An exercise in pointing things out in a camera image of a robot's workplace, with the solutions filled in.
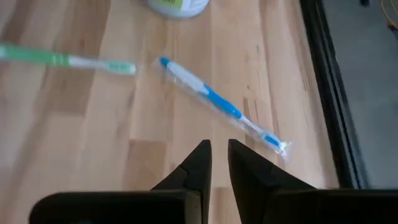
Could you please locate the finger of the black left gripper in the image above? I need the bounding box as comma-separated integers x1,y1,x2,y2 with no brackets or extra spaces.
29,139,213,224
227,138,398,224

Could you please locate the blue white toothbrush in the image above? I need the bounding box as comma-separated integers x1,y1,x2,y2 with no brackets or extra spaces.
157,55,292,159

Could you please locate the green white toothbrush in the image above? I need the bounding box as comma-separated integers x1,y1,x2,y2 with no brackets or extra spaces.
0,42,138,77

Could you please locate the green wipes canister white lid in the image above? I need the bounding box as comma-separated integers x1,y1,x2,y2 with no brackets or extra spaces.
146,0,211,19

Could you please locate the black metal table frame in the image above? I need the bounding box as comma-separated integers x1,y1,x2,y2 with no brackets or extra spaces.
298,0,371,190

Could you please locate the yellow power cable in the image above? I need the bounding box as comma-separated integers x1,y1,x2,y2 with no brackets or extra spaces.
379,0,398,32

